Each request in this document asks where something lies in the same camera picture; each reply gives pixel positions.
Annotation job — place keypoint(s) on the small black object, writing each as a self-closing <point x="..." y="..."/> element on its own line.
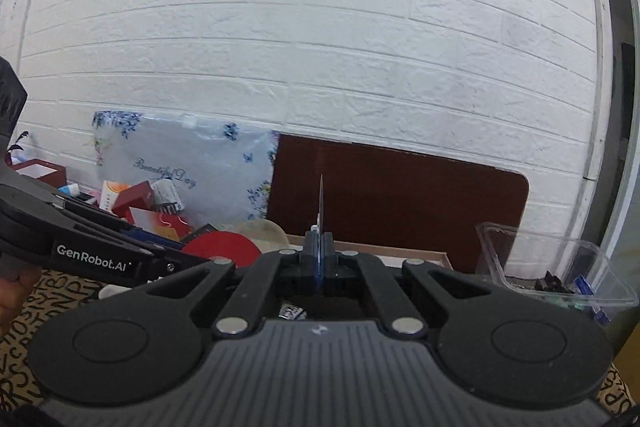
<point x="552" y="282"/>

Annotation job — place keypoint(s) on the blue label packet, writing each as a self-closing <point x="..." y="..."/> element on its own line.
<point x="586" y="285"/>

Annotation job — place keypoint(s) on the floral plastic bag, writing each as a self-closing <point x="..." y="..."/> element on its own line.
<point x="210" y="157"/>

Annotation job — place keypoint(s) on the clear plastic container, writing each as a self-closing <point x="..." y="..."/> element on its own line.
<point x="540" y="257"/>

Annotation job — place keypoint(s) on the green packet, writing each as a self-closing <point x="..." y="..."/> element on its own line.
<point x="570" y="303"/>

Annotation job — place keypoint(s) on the glass door panel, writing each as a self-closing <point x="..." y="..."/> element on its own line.
<point x="622" y="107"/>

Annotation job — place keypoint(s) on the person's left hand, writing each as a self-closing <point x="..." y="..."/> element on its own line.
<point x="17" y="292"/>

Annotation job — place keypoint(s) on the dark brown board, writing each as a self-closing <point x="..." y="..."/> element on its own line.
<point x="400" y="202"/>

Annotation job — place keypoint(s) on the red paper bag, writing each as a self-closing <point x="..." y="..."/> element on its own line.
<point x="160" y="224"/>

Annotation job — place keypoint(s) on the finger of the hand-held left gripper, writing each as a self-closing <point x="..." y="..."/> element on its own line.
<point x="110" y="222"/>
<point x="175" y="263"/>

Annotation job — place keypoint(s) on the letter-print desktop cloth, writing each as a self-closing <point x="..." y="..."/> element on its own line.
<point x="60" y="302"/>

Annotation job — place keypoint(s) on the black white printed packet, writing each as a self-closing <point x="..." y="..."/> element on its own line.
<point x="292" y="311"/>

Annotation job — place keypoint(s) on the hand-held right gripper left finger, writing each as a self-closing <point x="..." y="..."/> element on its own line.
<point x="309" y="257"/>

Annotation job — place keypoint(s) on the red round lid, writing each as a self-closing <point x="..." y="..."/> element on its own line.
<point x="225" y="244"/>

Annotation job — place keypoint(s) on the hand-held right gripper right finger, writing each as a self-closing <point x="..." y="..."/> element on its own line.
<point x="331" y="257"/>

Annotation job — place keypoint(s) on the white orange box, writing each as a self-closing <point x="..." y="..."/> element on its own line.
<point x="111" y="194"/>

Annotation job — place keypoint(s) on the red box with white inside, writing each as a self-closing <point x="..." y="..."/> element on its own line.
<point x="40" y="172"/>

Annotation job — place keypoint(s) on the cream round lid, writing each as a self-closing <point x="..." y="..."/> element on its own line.
<point x="260" y="232"/>

